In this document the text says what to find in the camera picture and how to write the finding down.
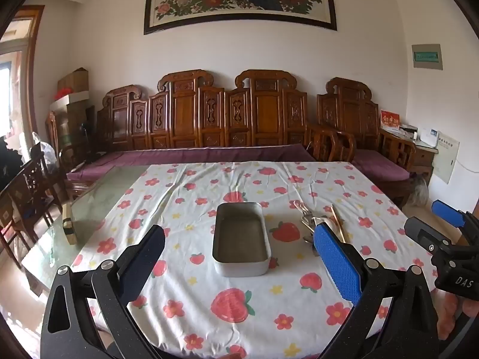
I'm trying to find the long purple sofa cushion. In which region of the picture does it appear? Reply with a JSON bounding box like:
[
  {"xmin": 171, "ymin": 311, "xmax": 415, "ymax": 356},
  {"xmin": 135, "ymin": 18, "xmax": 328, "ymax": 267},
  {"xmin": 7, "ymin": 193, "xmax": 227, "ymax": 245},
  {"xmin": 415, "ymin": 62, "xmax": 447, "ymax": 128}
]
[{"xmin": 66, "ymin": 144, "xmax": 317, "ymax": 182}]

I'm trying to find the red desk calendar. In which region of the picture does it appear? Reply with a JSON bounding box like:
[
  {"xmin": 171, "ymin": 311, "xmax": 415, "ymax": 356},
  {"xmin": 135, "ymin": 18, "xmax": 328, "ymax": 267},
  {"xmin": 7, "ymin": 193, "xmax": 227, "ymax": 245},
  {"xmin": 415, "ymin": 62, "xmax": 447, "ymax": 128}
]
[{"xmin": 380, "ymin": 109, "xmax": 401, "ymax": 131}]

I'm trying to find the green wall box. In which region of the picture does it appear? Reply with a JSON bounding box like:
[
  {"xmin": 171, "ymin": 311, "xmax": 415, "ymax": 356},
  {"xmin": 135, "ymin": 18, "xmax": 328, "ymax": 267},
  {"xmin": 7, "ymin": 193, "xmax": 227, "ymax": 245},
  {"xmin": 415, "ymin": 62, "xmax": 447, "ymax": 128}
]
[{"xmin": 412, "ymin": 44, "xmax": 443, "ymax": 70}]

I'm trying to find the dark wooden chair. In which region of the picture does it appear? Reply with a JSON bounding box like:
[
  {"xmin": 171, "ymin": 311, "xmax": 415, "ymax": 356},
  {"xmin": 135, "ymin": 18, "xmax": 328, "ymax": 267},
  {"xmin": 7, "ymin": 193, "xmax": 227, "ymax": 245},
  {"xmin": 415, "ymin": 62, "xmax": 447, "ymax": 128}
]
[{"xmin": 0, "ymin": 153, "xmax": 64, "ymax": 270}]

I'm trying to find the white tabletop device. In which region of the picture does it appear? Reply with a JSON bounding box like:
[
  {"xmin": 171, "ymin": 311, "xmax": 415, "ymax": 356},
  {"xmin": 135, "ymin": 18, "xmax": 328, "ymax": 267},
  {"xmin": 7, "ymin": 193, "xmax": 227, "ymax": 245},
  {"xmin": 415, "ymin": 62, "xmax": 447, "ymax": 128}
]
[{"xmin": 419, "ymin": 129, "xmax": 438, "ymax": 148}]

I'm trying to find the grey fluffy duster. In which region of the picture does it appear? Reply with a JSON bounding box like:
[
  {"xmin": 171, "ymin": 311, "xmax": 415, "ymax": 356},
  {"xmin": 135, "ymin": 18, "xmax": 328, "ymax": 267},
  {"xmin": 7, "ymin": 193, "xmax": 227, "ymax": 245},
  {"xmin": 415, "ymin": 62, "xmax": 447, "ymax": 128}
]
[{"xmin": 406, "ymin": 174, "xmax": 430, "ymax": 207}]

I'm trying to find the wooden door frame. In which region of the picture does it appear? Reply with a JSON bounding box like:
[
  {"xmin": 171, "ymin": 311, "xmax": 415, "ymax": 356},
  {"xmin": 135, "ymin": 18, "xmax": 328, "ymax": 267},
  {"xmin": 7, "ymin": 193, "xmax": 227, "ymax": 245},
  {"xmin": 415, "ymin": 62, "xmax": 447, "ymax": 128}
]
[{"xmin": 0, "ymin": 5, "xmax": 46, "ymax": 139}]

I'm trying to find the brown cardboard box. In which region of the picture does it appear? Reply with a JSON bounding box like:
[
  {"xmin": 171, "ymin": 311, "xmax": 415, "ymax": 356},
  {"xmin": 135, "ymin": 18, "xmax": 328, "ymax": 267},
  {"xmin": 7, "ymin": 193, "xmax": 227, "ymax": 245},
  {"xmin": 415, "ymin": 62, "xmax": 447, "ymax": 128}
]
[{"xmin": 57, "ymin": 68, "xmax": 89, "ymax": 98}]

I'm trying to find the rectangular metal tin box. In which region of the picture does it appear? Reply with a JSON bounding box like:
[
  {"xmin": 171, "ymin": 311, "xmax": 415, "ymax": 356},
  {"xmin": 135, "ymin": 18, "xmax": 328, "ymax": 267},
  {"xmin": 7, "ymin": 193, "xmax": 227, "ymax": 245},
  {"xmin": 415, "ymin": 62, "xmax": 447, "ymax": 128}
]
[{"xmin": 212, "ymin": 202, "xmax": 272, "ymax": 278}]

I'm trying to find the dark cabinet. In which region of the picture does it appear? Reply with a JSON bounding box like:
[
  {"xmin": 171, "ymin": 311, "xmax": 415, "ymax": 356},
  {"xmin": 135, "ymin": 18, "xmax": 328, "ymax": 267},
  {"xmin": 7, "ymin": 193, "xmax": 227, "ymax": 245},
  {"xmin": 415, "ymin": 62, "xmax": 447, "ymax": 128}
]
[{"xmin": 48, "ymin": 101, "xmax": 97, "ymax": 158}]

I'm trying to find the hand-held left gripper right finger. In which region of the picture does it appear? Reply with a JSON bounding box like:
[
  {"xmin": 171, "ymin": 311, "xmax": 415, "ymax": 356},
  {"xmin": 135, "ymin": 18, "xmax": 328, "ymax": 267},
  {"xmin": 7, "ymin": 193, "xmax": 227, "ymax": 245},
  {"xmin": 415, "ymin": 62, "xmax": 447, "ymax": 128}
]
[{"xmin": 313, "ymin": 222, "xmax": 440, "ymax": 359}]

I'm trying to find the white wall panel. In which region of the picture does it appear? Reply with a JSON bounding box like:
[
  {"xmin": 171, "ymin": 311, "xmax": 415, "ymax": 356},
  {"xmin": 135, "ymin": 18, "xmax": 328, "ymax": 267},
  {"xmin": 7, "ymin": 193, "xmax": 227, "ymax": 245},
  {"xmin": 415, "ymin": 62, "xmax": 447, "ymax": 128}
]
[{"xmin": 432, "ymin": 133, "xmax": 460, "ymax": 185}]

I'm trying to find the floral strawberry tablecloth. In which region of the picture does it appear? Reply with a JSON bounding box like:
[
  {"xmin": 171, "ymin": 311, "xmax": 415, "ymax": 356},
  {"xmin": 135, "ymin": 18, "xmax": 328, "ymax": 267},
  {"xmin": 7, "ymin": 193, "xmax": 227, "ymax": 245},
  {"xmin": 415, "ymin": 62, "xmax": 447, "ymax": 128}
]
[{"xmin": 69, "ymin": 162, "xmax": 446, "ymax": 359}]

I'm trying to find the clear plastic bag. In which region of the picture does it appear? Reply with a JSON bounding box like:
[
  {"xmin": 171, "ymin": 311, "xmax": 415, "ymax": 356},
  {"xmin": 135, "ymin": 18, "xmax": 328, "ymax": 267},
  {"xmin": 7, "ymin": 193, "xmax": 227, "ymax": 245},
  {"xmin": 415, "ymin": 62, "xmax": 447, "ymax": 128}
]
[{"xmin": 40, "ymin": 141, "xmax": 57, "ymax": 166}]

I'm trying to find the white box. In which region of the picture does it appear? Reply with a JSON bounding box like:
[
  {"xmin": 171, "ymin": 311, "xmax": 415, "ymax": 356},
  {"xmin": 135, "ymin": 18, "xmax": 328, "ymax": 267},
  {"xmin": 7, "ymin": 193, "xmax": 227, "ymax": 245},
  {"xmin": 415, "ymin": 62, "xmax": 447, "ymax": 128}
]
[{"xmin": 50, "ymin": 90, "xmax": 90, "ymax": 111}]

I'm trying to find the small wooden block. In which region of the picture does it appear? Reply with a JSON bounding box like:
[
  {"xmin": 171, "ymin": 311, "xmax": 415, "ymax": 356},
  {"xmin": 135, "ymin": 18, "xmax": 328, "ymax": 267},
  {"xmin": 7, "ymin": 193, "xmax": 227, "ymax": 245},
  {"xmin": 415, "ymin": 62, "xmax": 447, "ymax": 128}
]
[{"xmin": 62, "ymin": 204, "xmax": 78, "ymax": 246}]

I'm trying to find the metal spoon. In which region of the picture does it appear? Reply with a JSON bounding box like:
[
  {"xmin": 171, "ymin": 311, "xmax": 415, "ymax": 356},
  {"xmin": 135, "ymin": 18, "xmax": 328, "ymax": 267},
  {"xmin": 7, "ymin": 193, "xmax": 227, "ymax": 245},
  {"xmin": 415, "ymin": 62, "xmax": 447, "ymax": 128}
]
[{"xmin": 301, "ymin": 211, "xmax": 324, "ymax": 247}]

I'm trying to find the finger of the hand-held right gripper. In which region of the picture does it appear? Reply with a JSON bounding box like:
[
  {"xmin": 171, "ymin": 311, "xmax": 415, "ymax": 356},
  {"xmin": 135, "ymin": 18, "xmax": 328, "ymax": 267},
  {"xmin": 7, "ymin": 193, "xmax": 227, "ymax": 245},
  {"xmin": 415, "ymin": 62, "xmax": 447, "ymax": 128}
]
[
  {"xmin": 404, "ymin": 216, "xmax": 455, "ymax": 257},
  {"xmin": 431, "ymin": 200, "xmax": 479, "ymax": 240}
]

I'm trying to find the framed floral painting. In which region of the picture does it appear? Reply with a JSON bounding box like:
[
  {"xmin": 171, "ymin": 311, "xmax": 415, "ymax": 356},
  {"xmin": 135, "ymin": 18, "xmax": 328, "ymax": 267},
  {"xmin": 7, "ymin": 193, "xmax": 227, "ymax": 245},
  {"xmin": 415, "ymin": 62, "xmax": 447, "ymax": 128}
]
[{"xmin": 143, "ymin": 0, "xmax": 337, "ymax": 35}]

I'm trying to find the wooden side table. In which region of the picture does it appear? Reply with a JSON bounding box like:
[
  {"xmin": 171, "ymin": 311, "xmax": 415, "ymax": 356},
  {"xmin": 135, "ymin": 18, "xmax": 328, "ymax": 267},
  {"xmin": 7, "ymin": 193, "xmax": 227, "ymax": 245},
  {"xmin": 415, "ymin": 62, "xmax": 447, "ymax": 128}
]
[{"xmin": 412, "ymin": 138, "xmax": 438, "ymax": 180}]

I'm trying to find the long carved wooden sofa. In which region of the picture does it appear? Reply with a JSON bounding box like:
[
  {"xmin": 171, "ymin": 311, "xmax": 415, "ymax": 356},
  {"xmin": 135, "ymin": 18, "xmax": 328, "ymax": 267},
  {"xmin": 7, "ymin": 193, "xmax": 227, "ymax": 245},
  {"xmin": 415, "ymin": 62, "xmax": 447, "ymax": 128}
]
[{"xmin": 95, "ymin": 69, "xmax": 356, "ymax": 165}]

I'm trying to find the purple armchair cushion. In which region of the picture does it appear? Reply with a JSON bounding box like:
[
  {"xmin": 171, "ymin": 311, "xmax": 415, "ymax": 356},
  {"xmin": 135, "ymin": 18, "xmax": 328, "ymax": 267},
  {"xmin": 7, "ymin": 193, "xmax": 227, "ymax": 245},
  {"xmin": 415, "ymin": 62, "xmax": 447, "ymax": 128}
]
[{"xmin": 352, "ymin": 150, "xmax": 410, "ymax": 182}]

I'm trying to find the carved wooden armchair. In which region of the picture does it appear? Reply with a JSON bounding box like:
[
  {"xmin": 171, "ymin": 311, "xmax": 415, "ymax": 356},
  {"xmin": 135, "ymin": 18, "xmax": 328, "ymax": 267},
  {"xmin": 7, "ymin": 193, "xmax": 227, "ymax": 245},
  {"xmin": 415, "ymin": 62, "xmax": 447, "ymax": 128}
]
[{"xmin": 316, "ymin": 77, "xmax": 418, "ymax": 206}]

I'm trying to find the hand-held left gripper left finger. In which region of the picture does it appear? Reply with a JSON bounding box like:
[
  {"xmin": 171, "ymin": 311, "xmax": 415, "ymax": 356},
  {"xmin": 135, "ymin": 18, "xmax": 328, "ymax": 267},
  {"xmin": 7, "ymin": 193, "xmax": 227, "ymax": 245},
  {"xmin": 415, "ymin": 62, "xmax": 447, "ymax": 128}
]
[{"xmin": 39, "ymin": 225, "xmax": 167, "ymax": 359}]

